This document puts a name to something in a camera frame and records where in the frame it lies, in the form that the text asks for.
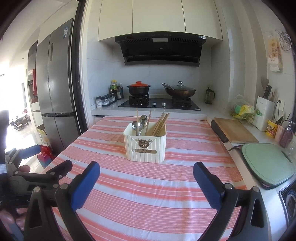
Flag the large steel spoon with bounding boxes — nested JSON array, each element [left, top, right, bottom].
[[138, 115, 148, 136]]

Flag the white knife block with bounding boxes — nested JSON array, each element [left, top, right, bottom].
[[253, 96, 275, 132]]

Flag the wooden chopstick crossing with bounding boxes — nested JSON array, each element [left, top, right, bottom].
[[145, 110, 152, 136]]

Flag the sink with dishes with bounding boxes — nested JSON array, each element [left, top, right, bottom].
[[279, 182, 296, 226]]

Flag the black pot red lid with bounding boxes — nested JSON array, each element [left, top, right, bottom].
[[127, 81, 151, 96]]

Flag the grey double door refrigerator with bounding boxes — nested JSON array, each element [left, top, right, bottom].
[[36, 19, 81, 156]]

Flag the person's left hand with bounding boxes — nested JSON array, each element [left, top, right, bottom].
[[0, 164, 31, 232]]

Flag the pink cup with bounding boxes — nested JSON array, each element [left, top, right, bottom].
[[274, 125, 285, 143]]

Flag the wooden chopstick one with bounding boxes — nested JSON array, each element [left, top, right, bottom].
[[156, 113, 169, 136]]

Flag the white upper cabinets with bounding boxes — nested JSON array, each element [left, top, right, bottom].
[[98, 1, 223, 41]]

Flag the yellow green plastic bag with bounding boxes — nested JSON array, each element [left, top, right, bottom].
[[231, 94, 255, 122]]

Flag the white spice jar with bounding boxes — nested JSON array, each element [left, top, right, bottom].
[[95, 96, 102, 109]]

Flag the wooden cutting board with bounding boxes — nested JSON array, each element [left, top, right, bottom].
[[210, 118, 259, 144]]

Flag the black gas cooktop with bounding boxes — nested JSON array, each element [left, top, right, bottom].
[[118, 95, 201, 111]]

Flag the condiment bottles and rack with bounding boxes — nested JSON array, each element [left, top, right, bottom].
[[101, 80, 124, 106]]

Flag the black wok glass lid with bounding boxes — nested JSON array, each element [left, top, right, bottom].
[[162, 81, 196, 99]]

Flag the small steel spoon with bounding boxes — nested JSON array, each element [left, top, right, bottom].
[[132, 120, 139, 136]]

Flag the pink striped tablecloth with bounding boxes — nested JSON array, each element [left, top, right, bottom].
[[49, 116, 246, 240]]

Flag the black range hood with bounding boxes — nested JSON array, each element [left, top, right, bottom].
[[114, 32, 207, 67]]

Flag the hanging paper bag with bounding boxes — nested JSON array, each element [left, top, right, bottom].
[[268, 36, 283, 72]]

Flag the purple glass bottle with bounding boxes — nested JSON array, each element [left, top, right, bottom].
[[280, 121, 295, 148]]

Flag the cream utensil holder box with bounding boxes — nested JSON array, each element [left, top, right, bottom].
[[123, 123, 167, 163]]

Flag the green cutting board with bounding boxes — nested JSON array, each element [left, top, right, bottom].
[[229, 143, 295, 190]]

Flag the yellow printed cup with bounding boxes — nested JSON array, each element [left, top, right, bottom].
[[265, 120, 278, 138]]

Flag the dark glass jug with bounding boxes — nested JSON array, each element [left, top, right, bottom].
[[205, 87, 215, 104]]

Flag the hanging wire rack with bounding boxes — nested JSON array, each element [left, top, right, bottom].
[[275, 30, 292, 52]]

